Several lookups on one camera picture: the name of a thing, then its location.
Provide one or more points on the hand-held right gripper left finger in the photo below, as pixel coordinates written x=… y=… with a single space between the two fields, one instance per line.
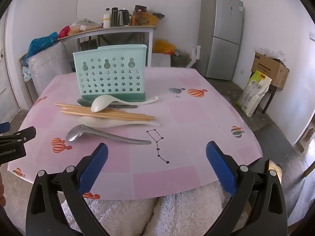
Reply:
x=94 y=169

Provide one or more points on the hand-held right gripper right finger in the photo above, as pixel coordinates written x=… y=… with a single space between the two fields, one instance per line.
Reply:
x=221 y=169

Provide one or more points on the olive bag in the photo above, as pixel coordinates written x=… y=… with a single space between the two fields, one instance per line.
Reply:
x=181 y=60

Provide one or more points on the silver refrigerator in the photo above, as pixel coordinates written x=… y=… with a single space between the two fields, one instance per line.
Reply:
x=221 y=29

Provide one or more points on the pink printed tablecloth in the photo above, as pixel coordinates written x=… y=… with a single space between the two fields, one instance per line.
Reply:
x=184 y=127

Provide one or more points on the white box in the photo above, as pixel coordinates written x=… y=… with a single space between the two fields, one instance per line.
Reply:
x=161 y=59

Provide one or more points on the dark small box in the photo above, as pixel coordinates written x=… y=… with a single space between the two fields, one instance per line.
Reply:
x=140 y=7

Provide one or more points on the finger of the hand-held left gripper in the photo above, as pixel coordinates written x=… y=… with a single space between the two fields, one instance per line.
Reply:
x=4 y=127
x=27 y=133

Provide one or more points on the dark wooden stool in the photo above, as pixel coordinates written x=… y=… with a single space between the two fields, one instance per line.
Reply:
x=269 y=95

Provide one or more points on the crumpled clear plastic bag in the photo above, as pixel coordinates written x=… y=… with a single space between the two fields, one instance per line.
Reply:
x=270 y=53

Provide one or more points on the pile of wooden chopsticks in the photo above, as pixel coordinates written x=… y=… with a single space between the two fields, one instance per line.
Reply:
x=118 y=115

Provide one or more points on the white plastic bottle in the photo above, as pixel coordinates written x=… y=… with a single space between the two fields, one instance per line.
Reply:
x=107 y=19

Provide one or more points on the brown rectangular object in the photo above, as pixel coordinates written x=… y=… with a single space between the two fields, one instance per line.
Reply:
x=274 y=167

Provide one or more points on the blue plastic bag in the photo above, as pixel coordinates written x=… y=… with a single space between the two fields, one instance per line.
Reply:
x=40 y=44

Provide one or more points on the black electric kettle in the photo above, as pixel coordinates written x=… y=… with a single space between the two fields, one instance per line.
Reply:
x=123 y=17

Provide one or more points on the grey packed bedding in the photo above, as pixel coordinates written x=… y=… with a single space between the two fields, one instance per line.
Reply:
x=49 y=66

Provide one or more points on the floral cloth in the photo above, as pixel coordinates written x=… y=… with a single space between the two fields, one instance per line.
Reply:
x=26 y=73

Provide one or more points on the yellow bag of groceries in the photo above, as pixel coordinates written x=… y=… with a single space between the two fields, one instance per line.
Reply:
x=146 y=19

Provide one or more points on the white and yellow rice bag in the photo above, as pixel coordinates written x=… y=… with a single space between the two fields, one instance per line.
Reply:
x=253 y=93

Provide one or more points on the white side table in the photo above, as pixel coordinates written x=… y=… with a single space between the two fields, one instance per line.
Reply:
x=110 y=29

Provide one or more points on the white plastic spoon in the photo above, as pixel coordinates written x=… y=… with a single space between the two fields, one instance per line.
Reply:
x=98 y=104
x=93 y=123

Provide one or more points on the mint green utensil holder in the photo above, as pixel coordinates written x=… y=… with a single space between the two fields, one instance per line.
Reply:
x=110 y=78

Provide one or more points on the black thermos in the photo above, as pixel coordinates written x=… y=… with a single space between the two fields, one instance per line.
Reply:
x=114 y=17

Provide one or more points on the red plastic bag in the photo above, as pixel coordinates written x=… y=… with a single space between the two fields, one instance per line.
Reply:
x=64 y=32

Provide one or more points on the brown cardboard box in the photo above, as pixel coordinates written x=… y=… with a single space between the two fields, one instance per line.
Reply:
x=268 y=71

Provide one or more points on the dark grey metal spoon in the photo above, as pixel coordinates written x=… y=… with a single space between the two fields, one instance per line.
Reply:
x=83 y=101

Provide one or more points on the white door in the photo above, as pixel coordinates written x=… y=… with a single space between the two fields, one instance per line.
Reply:
x=6 y=91

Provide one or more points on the clear bag of snacks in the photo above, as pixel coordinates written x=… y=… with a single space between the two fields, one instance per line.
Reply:
x=85 y=27

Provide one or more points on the silver metal spoon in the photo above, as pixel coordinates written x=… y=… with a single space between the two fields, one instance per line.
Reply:
x=76 y=132

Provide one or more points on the yellow plastic bag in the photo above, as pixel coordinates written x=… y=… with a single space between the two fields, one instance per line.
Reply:
x=163 y=46

